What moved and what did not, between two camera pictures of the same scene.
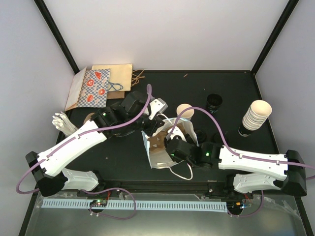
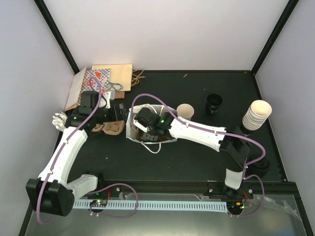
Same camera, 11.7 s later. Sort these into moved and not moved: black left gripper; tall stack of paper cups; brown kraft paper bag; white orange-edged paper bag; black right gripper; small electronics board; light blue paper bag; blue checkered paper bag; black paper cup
Moved: light blue paper bag; black right gripper; black left gripper
Not moved: blue checkered paper bag; white orange-edged paper bag; tall stack of paper cups; black paper cup; brown kraft paper bag; small electronics board
